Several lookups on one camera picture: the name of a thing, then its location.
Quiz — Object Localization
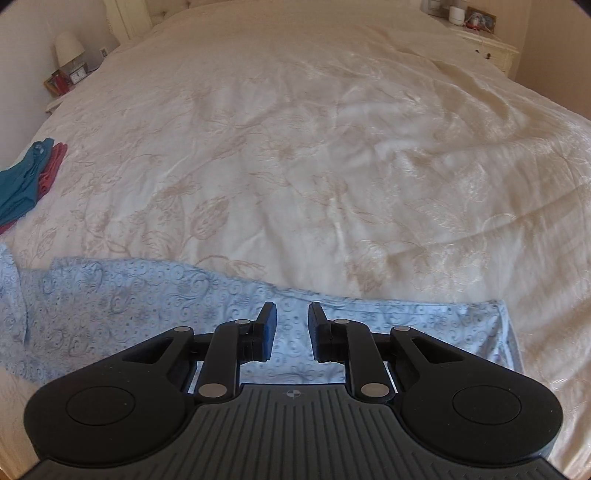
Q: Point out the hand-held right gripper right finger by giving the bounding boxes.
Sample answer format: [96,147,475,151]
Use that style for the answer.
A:
[308,302,462,401]

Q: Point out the red folded garment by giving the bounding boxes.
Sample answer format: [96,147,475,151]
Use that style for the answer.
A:
[0,143,68,234]

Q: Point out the teal folded garment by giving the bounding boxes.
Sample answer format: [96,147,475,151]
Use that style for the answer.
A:
[0,137,52,223]

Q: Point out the cream nightstand with drawer knob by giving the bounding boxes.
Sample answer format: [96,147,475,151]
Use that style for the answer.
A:
[455,21,520,77]

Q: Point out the light blue patterned pants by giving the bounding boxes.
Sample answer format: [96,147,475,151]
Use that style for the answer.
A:
[0,242,525,398]

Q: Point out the white table lamp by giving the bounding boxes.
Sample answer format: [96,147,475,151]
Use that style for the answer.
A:
[54,31,86,71]

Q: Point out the wooden photo frame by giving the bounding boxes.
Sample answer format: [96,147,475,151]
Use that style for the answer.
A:
[465,7,498,34]

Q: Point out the white nightstand with lamp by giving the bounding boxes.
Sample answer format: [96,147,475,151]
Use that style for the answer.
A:
[44,83,77,116]

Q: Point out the cream bed headboard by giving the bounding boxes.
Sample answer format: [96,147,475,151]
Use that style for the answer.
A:
[103,0,195,45]

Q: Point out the cream embroidered bedspread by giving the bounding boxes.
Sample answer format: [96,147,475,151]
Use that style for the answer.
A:
[0,9,591,467]

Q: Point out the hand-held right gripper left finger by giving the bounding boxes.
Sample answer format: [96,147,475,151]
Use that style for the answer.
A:
[121,302,278,400]

